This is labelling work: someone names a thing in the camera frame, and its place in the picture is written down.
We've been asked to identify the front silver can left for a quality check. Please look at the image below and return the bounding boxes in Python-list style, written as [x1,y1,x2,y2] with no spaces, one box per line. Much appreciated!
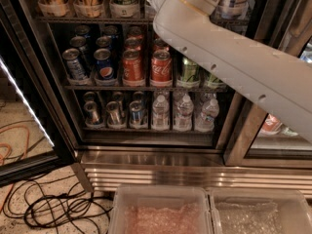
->
[84,101,104,128]

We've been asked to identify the front green can right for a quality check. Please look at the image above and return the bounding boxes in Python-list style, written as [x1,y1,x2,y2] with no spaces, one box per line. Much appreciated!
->
[204,71,224,89]

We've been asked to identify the front silver can middle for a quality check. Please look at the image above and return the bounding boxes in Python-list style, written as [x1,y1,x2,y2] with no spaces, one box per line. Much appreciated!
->
[106,101,126,129]

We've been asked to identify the middle orange soda can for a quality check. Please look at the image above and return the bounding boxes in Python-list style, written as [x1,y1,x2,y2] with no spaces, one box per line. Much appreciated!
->
[124,37,141,51]

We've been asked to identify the wire shelf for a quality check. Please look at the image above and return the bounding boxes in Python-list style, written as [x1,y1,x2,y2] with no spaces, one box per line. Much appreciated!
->
[64,85,228,93]
[36,16,249,26]

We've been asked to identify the water bottle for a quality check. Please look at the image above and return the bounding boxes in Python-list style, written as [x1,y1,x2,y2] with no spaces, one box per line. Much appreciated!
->
[152,95,170,131]
[174,95,194,132]
[195,98,219,133]

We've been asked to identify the orange cable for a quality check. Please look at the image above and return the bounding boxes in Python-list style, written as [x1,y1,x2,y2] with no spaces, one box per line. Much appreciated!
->
[0,123,31,213]

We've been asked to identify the water bottle left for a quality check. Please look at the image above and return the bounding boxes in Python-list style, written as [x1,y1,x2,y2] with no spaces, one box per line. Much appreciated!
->
[152,95,170,131]

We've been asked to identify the steel fridge base grille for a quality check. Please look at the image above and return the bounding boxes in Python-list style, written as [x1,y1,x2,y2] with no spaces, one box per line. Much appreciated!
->
[79,150,312,199]

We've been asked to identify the front coca-cola can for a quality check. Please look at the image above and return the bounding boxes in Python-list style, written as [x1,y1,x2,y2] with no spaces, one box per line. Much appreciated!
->
[150,50,173,88]

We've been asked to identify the front diet pepsi can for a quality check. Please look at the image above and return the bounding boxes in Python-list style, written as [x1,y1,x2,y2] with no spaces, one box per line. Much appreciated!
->
[62,48,92,86]

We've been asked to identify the black cable bundle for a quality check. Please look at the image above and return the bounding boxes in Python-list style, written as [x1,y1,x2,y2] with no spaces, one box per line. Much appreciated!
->
[2,171,113,234]

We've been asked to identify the front blue silver can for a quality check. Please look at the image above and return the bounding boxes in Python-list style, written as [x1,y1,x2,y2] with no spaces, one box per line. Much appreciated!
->
[130,100,146,128]

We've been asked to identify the middle diet pepsi can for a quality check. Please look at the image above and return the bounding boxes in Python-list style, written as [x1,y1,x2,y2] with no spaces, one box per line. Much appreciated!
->
[69,36,90,63]

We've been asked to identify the green can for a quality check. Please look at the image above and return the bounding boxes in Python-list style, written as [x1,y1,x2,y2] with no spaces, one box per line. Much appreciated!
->
[204,71,224,89]
[177,57,200,88]

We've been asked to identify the water bottle middle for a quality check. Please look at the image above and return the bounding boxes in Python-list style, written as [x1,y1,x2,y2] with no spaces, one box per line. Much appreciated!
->
[174,95,194,132]

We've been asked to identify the front blue pepsi can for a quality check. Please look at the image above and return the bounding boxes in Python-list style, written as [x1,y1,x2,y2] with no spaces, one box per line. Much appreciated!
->
[94,48,117,86]

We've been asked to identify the water bottle right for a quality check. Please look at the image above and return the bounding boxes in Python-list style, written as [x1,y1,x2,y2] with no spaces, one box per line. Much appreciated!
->
[195,98,219,133]

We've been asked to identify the diet pepsi can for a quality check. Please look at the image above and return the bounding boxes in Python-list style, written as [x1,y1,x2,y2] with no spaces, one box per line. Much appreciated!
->
[69,36,90,63]
[62,48,92,86]

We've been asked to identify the blue pepsi can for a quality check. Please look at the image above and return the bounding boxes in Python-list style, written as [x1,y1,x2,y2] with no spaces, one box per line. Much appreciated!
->
[96,36,113,51]
[94,48,117,86]

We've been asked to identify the front green can left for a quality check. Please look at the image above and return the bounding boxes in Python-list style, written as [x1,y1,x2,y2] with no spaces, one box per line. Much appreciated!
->
[177,57,200,88]

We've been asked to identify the middle wire shelf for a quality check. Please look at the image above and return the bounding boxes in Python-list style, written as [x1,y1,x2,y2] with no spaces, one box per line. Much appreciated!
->
[64,85,228,93]

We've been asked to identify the open fridge glass door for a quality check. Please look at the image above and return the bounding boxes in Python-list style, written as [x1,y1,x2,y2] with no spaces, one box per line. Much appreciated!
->
[0,8,73,187]

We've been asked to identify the top wire shelf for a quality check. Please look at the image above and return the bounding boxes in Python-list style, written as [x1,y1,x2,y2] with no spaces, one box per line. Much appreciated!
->
[36,16,249,26]

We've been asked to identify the clear bin pink wrap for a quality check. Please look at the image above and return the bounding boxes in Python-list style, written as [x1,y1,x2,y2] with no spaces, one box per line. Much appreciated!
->
[108,185,213,234]

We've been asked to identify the orange soda can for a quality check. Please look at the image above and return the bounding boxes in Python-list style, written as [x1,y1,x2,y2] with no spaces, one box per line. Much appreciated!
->
[124,37,141,51]
[122,50,145,87]

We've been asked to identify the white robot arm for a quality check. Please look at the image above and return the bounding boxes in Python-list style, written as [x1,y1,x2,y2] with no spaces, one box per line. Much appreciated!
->
[147,0,312,141]

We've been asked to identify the coca-cola can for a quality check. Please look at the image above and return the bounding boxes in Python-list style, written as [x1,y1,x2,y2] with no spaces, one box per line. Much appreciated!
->
[150,50,173,88]
[153,38,170,51]

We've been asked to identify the middle coca-cola can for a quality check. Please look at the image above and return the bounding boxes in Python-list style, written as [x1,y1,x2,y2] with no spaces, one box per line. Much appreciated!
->
[153,38,170,51]

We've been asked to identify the middle blue pepsi can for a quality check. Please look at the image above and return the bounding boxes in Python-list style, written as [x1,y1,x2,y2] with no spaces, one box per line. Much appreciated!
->
[96,36,113,51]

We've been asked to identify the front orange soda can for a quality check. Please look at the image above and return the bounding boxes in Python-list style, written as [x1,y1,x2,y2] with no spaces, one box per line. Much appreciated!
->
[122,50,145,87]

